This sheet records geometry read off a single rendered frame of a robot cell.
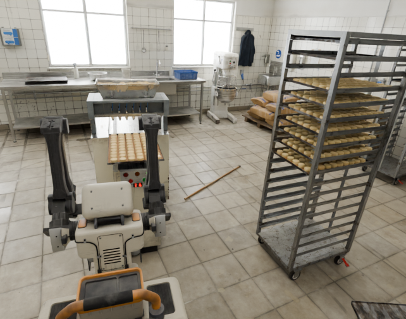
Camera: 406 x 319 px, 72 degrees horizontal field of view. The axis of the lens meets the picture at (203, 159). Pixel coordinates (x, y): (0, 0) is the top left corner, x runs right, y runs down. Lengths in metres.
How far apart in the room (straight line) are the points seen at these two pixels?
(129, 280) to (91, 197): 0.37
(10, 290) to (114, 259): 1.41
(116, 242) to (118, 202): 0.17
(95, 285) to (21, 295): 1.41
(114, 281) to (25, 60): 4.99
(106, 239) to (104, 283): 0.19
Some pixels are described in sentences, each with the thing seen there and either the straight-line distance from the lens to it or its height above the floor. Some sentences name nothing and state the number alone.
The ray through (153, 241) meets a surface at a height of 0.14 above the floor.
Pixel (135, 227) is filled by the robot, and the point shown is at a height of 1.01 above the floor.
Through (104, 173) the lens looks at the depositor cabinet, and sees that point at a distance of 2.91.
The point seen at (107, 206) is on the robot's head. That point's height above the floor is 1.09.
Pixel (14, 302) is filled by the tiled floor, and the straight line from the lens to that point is 2.57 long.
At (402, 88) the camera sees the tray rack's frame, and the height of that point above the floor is 1.51.
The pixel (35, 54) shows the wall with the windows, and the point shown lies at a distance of 5.81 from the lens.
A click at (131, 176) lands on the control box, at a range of 2.12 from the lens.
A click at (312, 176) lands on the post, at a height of 0.96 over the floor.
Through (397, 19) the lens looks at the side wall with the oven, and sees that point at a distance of 5.40.
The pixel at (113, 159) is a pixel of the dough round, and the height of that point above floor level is 0.92.
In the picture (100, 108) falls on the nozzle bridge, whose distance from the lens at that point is 2.77.
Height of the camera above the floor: 1.79
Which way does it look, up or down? 25 degrees down
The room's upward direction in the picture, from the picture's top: 3 degrees clockwise
